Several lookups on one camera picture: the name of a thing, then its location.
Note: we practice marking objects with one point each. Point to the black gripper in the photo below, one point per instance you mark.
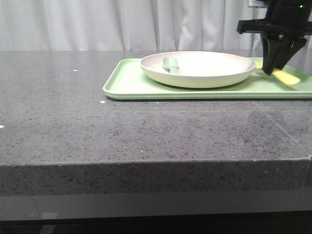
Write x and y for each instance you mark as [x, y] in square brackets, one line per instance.
[283, 17]

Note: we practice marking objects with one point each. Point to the yellow plastic fork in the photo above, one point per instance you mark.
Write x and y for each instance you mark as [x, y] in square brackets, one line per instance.
[284, 77]

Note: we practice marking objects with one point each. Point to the cream round plate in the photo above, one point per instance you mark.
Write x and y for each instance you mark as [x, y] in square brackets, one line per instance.
[198, 69]

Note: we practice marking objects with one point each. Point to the mint green plastic spoon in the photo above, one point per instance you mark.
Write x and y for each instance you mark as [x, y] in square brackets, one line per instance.
[171, 65]

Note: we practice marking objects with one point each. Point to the light green plastic tray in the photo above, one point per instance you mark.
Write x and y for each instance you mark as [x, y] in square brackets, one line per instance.
[128, 82]

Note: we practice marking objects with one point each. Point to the grey pleated curtain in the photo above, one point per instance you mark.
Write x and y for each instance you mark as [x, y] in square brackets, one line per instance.
[126, 25]

